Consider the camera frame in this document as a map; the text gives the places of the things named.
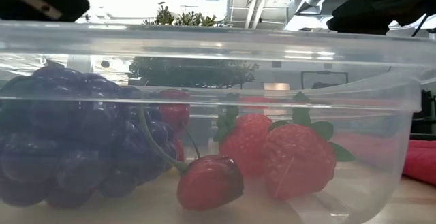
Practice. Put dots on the black metal table frame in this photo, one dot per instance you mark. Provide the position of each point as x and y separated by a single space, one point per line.
425 115

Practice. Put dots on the red folded cloth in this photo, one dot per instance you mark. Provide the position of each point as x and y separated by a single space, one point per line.
422 162

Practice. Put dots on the small leafy toy strawberry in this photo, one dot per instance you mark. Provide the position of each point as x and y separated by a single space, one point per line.
296 162

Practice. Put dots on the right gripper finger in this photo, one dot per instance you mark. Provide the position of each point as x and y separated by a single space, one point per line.
347 21

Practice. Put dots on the red toy cherry with stem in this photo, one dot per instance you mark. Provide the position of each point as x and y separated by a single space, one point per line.
207 183
174 113

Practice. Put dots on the black framed board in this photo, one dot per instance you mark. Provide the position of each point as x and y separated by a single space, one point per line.
323 71

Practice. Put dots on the large red toy strawberry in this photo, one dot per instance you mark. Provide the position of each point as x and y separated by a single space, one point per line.
248 139

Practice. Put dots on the purple toy grape bunch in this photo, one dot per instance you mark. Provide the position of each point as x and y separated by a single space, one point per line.
68 132

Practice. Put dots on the clear plastic tupperware container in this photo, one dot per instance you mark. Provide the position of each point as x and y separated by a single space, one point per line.
357 81

